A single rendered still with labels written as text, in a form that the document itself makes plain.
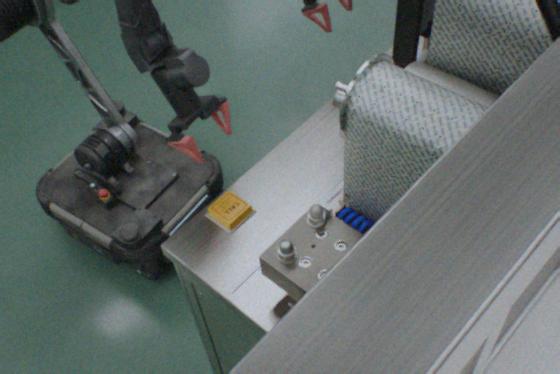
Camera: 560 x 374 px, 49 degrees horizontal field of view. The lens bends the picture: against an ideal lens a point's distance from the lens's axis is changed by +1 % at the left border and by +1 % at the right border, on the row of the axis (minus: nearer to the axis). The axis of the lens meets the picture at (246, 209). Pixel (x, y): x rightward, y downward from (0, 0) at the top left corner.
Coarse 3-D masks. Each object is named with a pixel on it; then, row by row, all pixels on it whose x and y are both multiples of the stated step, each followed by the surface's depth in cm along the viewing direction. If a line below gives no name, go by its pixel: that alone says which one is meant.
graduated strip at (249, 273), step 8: (336, 184) 138; (328, 192) 137; (336, 192) 136; (320, 200) 135; (328, 200) 135; (256, 264) 127; (248, 272) 126; (256, 272) 126; (240, 280) 125; (232, 288) 124
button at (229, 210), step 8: (232, 192) 137; (224, 200) 135; (232, 200) 135; (240, 200) 135; (208, 208) 135; (216, 208) 134; (224, 208) 134; (232, 208) 134; (240, 208) 133; (248, 208) 134; (216, 216) 134; (224, 216) 133; (232, 216) 132; (240, 216) 133; (224, 224) 133; (232, 224) 132
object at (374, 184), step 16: (352, 144) 104; (352, 160) 107; (368, 160) 104; (384, 160) 101; (352, 176) 110; (368, 176) 107; (384, 176) 103; (400, 176) 100; (352, 192) 114; (368, 192) 110; (384, 192) 106; (400, 192) 103; (368, 208) 113; (384, 208) 110
